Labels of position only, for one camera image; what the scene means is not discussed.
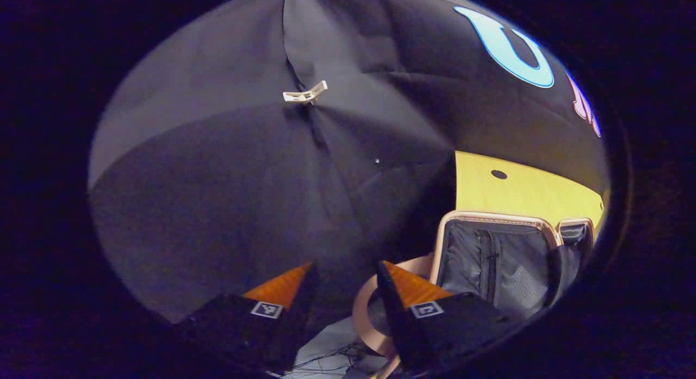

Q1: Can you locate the pink suitcase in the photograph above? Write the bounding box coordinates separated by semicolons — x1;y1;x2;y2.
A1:
352;209;599;379

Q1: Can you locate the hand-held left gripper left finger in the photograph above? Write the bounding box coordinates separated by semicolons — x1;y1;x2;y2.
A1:
173;262;320;375

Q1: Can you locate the black backdrop cloth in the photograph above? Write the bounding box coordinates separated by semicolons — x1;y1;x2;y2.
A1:
88;0;610;325

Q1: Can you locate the white backdrop clip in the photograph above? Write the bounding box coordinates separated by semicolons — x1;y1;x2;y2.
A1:
283;80;329;105

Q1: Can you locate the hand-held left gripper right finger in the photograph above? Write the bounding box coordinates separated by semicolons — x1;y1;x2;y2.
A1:
377;260;515;372

